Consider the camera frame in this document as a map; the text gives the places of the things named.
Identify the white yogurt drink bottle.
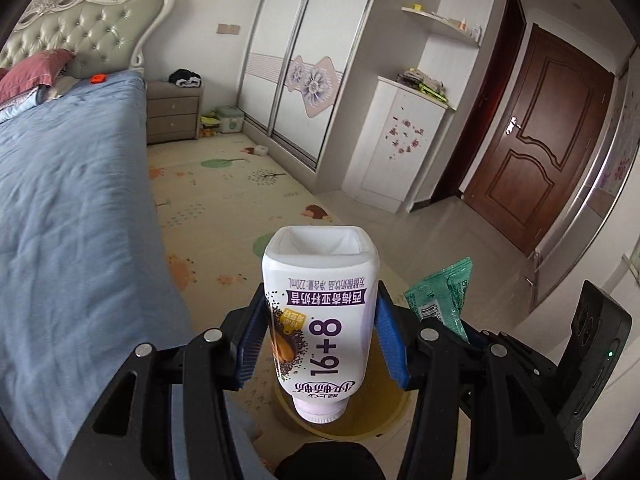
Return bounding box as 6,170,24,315
262,226,380,424

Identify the yellow trash bin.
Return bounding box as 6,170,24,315
271,328,414,443

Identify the green snack packet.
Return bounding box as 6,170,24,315
404,257,473,342

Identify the dark brown wooden door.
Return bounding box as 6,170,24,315
464,26,614,256

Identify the white green storage box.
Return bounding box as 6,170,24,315
215,106,245,133

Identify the light blue folded blanket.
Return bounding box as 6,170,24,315
0,84,49,124

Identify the white corner shelf cabinet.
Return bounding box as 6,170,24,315
342,0,496,212

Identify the right pink pillow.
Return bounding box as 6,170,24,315
0,49,75,103

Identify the cartoon pattern floor mat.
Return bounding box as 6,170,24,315
145,131,417,470

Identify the blue bed sheet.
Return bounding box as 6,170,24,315
1,70,194,478

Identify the grey bedside table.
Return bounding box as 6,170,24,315
146,80,203,145

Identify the white sliding wardrobe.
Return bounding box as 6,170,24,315
239,0,370,168

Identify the small orange object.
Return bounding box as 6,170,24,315
90,74,107,84

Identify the black white clothes pile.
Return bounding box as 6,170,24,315
168,68,202,88

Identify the green tufted headboard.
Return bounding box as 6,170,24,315
1,0,175,79

